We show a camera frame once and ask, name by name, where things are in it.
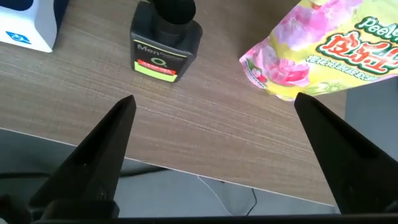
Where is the white barcode scanner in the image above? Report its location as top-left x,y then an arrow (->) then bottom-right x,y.
0,0 -> 70,54

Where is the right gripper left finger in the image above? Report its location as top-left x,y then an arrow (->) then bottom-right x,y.
27,95 -> 137,219

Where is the white cable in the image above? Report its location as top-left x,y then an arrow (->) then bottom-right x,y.
197,175 -> 234,217

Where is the wooden counter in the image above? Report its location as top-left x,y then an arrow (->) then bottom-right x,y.
0,0 -> 348,207

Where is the yellow pink snack bag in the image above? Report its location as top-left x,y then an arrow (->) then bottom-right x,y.
239,0 -> 398,102

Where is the black toiletry bottle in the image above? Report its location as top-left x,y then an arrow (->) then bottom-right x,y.
129,0 -> 204,83

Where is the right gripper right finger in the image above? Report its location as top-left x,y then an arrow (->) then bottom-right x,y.
294,91 -> 398,215

